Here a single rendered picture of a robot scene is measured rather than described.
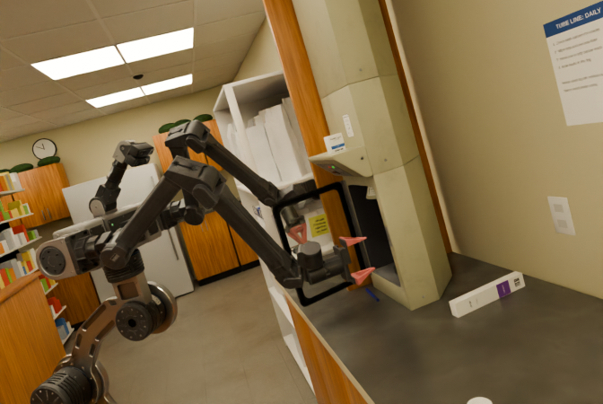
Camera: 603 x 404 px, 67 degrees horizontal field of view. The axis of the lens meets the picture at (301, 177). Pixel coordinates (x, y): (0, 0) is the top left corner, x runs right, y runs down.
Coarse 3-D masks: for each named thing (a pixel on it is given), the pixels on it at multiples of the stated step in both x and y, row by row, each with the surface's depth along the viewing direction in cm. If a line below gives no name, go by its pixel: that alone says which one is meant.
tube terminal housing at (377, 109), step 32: (352, 96) 146; (384, 96) 149; (384, 128) 149; (384, 160) 149; (416, 160) 163; (384, 192) 149; (416, 192) 156; (384, 224) 152; (416, 224) 152; (416, 256) 152; (384, 288) 172; (416, 288) 153
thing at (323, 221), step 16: (336, 192) 177; (288, 208) 168; (304, 208) 171; (320, 208) 174; (336, 208) 177; (288, 224) 168; (304, 224) 171; (320, 224) 173; (336, 224) 176; (288, 240) 168; (304, 240) 170; (320, 240) 173; (336, 240) 176; (352, 256) 179; (352, 272) 178; (304, 288) 169; (320, 288) 172
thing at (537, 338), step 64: (448, 256) 193; (320, 320) 167; (384, 320) 152; (448, 320) 139; (512, 320) 128; (576, 320) 119; (384, 384) 116; (448, 384) 108; (512, 384) 102; (576, 384) 96
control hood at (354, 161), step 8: (344, 152) 146; (352, 152) 146; (360, 152) 147; (312, 160) 170; (320, 160) 160; (328, 160) 151; (336, 160) 146; (344, 160) 146; (352, 160) 146; (360, 160) 147; (368, 160) 148; (344, 168) 152; (352, 168) 146; (360, 168) 147; (368, 168) 148; (352, 176) 159; (360, 176) 151; (368, 176) 148
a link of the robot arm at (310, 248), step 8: (304, 248) 130; (312, 248) 129; (320, 248) 129; (304, 256) 129; (312, 256) 128; (320, 256) 130; (304, 264) 131; (312, 264) 129; (320, 264) 131; (288, 280) 132; (296, 280) 132
